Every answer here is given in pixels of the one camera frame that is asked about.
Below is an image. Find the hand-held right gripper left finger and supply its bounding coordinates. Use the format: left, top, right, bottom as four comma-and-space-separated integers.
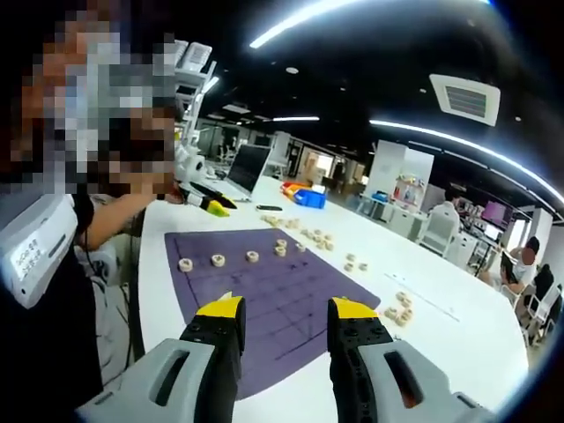
77, 292, 248, 423

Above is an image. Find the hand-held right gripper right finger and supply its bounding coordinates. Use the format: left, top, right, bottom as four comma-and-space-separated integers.
326, 296, 494, 423

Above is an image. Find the group of wooden chess pieces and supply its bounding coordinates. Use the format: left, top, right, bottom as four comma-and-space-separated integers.
177, 213, 415, 328

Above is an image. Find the purple chessboard mat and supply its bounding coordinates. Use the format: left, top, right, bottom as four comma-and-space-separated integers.
164, 226, 382, 401

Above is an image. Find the silver laptop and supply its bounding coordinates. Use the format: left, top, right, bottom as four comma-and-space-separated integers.
198, 144, 273, 203

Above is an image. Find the blue storage bin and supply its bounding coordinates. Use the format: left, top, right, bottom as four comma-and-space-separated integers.
293, 189, 328, 210

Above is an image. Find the white equipment stand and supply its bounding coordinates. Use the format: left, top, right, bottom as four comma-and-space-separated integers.
174, 38, 220, 146

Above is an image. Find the white high-back office chair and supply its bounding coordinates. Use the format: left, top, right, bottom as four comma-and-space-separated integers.
418, 211, 462, 259

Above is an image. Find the shelf with colourful items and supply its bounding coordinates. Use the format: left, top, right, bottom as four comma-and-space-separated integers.
394, 174, 424, 206

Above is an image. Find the long curved ceiling light strip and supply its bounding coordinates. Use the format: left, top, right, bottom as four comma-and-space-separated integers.
249, 0, 493, 49

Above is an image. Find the white chest device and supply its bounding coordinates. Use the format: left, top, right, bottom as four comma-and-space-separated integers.
0, 193, 79, 309

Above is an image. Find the black tablet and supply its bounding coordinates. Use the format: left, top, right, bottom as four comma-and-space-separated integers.
500, 254, 517, 284

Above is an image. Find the ceiling air vent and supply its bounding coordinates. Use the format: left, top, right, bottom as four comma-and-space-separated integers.
428, 73, 502, 128

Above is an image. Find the black cable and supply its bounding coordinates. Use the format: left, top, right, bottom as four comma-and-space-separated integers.
78, 206, 147, 367

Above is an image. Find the purple wall screen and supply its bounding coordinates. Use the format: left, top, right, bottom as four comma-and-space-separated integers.
482, 200, 515, 226

